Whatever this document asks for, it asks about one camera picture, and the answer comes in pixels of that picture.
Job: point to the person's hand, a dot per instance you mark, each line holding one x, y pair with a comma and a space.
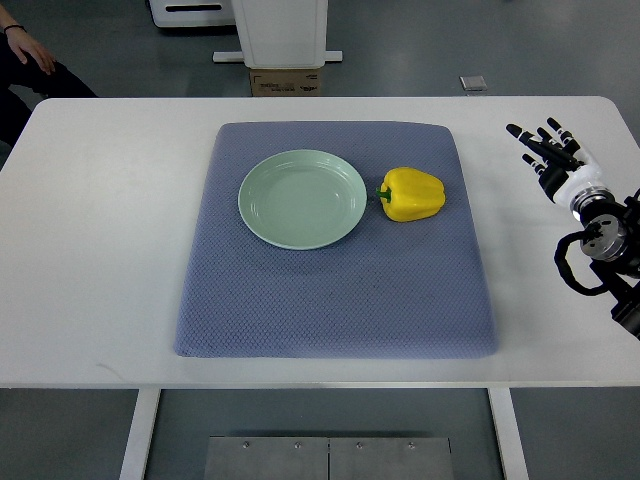
26, 48

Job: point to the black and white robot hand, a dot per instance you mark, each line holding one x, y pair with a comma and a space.
567, 172

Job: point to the light green plate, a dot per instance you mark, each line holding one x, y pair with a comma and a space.
302, 199

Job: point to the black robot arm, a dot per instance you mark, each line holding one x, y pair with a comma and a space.
610, 238

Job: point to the white cabinet with slot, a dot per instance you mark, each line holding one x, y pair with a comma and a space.
191, 14

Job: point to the black wristband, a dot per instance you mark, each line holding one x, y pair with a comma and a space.
14, 26

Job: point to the grey floor socket plate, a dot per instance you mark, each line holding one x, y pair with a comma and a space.
474, 83

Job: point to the white table leg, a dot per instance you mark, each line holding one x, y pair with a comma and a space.
511, 452
140, 434

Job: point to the metal base plate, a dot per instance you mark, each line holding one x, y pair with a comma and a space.
328, 458

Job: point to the yellow bell pepper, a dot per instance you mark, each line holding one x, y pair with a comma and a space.
408, 194

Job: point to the right white table leg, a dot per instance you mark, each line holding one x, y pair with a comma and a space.
511, 452

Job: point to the left white table leg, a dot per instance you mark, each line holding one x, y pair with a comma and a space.
140, 434

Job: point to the white machine base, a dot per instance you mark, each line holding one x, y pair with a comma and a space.
281, 34

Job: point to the cardboard box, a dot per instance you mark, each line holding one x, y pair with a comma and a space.
285, 82

